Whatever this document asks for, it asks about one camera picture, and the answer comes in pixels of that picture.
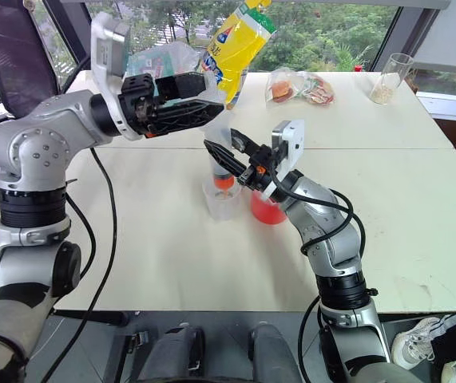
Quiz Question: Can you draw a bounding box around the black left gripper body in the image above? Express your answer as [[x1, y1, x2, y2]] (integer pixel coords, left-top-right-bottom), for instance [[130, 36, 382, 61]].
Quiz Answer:
[[117, 73, 161, 139]]

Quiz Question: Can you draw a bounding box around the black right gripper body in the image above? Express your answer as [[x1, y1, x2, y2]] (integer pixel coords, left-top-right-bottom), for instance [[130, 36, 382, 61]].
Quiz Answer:
[[238, 144, 281, 195]]

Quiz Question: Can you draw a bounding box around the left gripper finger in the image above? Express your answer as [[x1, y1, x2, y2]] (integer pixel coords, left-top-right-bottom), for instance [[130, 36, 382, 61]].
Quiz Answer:
[[149, 99, 226, 136], [155, 71, 209, 101]]

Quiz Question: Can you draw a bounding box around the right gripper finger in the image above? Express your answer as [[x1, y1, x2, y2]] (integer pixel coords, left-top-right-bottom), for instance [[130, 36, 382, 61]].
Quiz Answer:
[[229, 128, 261, 157], [204, 139, 250, 179]]

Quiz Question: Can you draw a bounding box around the plastic cup with red liquid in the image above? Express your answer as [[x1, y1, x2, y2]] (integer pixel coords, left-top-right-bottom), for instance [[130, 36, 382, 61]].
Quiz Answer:
[[249, 190, 289, 226]]

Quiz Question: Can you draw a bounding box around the clear plastic measuring cup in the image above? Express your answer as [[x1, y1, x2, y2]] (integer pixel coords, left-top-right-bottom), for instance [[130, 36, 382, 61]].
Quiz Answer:
[[202, 179, 244, 221]]

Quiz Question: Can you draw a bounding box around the clear crumpled plastic bag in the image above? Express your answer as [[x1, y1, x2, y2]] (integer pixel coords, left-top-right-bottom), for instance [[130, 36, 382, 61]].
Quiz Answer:
[[126, 41, 201, 81]]

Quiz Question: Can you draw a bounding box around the yellow snack bag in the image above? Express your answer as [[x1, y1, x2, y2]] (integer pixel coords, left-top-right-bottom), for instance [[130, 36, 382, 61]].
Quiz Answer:
[[200, 0, 279, 113]]

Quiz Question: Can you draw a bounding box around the clear bag of toy food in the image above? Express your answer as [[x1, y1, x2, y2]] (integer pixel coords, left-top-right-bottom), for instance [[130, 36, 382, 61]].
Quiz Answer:
[[264, 66, 337, 107]]

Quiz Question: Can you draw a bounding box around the black mesh office chair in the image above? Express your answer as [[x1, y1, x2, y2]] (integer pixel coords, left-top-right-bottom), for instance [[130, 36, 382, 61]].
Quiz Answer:
[[0, 0, 61, 152]]

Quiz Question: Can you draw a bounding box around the tall glass with grains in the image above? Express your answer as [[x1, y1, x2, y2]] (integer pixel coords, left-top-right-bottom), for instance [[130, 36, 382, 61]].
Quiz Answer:
[[368, 52, 415, 106]]

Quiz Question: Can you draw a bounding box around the dark rounded shape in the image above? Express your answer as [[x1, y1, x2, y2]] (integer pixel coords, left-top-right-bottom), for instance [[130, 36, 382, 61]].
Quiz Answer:
[[248, 323, 305, 383], [136, 323, 206, 383]]

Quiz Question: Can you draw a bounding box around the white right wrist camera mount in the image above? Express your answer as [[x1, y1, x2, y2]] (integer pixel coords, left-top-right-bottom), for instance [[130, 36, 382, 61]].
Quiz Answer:
[[261, 118, 306, 201]]

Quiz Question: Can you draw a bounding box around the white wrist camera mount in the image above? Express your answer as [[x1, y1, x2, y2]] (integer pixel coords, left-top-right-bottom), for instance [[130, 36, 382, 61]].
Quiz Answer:
[[261, 118, 306, 201], [89, 11, 143, 142]]

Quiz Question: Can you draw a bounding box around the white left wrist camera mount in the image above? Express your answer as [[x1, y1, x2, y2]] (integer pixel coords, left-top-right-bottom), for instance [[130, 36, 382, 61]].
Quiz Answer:
[[89, 11, 143, 142]]

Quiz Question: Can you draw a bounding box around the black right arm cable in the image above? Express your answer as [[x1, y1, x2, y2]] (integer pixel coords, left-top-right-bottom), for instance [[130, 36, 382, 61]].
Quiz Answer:
[[270, 174, 367, 383]]

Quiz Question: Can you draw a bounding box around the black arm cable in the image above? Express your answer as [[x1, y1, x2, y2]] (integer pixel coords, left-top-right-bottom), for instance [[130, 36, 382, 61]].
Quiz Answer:
[[38, 146, 118, 383], [270, 174, 367, 383]]

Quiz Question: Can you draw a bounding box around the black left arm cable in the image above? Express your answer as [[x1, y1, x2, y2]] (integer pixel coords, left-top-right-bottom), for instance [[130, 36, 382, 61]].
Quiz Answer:
[[38, 146, 118, 383]]

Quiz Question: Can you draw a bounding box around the black window frame post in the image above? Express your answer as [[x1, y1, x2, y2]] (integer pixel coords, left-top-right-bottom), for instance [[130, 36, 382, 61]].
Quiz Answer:
[[372, 0, 441, 73]]

